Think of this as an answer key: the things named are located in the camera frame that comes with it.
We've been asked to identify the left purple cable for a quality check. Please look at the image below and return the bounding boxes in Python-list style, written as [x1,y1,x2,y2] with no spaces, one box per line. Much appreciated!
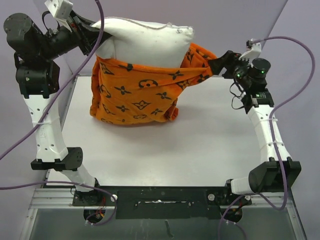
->
[0,0,118,227]

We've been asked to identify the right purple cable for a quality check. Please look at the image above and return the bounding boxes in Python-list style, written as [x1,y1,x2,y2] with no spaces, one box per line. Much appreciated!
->
[217,36,314,240]

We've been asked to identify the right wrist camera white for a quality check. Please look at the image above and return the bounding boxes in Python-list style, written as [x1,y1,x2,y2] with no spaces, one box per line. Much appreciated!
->
[239,38,262,62]

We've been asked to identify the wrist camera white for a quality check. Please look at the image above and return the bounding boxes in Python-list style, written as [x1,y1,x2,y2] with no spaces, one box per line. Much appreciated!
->
[239,38,262,62]
[44,0,73,23]

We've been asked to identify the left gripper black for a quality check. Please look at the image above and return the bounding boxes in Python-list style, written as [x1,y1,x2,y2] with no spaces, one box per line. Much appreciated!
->
[37,8,111,61]

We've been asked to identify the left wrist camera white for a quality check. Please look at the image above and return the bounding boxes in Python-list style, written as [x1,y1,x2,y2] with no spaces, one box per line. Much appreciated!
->
[44,0,73,23]

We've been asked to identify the purple cable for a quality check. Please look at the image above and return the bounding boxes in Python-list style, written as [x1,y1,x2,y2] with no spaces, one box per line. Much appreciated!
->
[217,36,314,240]
[0,0,118,227]

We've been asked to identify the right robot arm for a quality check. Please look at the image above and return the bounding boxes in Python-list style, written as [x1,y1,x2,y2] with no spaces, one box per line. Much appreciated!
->
[208,50,302,205]

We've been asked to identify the white pillow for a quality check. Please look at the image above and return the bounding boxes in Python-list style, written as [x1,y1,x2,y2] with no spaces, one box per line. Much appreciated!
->
[95,17,195,68]

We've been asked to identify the aluminium frame rail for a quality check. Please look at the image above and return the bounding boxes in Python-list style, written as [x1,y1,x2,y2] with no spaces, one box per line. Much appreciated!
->
[29,188,284,209]

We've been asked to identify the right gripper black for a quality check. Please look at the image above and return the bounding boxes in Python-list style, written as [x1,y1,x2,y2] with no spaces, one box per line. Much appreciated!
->
[207,50,251,89]

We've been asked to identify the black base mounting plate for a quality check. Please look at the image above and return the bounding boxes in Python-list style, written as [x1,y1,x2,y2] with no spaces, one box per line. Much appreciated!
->
[72,186,252,220]

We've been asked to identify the orange patterned pillowcase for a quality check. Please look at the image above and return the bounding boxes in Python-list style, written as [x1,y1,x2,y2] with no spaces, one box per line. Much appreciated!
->
[89,43,217,125]

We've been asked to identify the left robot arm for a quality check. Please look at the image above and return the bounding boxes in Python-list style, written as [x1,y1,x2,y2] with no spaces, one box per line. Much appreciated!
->
[3,11,110,206]

